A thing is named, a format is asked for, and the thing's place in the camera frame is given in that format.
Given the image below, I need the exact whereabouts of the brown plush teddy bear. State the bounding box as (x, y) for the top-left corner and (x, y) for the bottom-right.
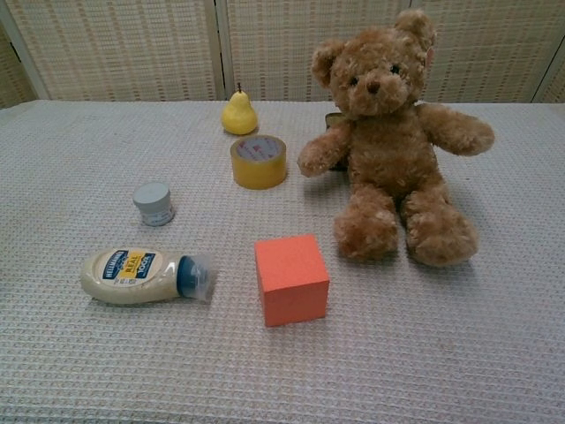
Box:
(296, 8), (496, 269)

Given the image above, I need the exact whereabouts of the yellow toy pear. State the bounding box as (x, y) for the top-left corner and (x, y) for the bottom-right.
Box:
(221, 82), (259, 136)

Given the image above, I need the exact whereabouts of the yellow packing tape roll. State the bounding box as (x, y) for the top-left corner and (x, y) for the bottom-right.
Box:
(230, 134), (288, 191)

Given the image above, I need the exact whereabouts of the orange foam cube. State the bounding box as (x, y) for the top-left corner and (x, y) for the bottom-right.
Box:
(253, 233), (331, 328)

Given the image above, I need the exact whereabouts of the dark brown prop block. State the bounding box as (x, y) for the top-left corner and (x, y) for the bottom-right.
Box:
(324, 110), (354, 173)

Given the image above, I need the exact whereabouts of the small grey lidded jar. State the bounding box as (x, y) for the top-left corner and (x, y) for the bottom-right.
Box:
(132, 182), (177, 228)

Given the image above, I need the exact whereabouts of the mayonnaise squeeze bottle blue cap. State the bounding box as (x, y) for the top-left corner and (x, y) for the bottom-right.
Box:
(79, 247), (217, 306)

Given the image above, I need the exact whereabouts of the woven bamboo screen panel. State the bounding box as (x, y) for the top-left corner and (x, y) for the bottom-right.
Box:
(410, 0), (565, 105)
(0, 0), (226, 102)
(536, 57), (565, 105)
(220, 0), (416, 102)
(0, 21), (39, 110)

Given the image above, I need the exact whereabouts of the white woven fringed tablecloth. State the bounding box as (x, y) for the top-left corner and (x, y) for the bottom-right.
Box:
(0, 99), (565, 424)

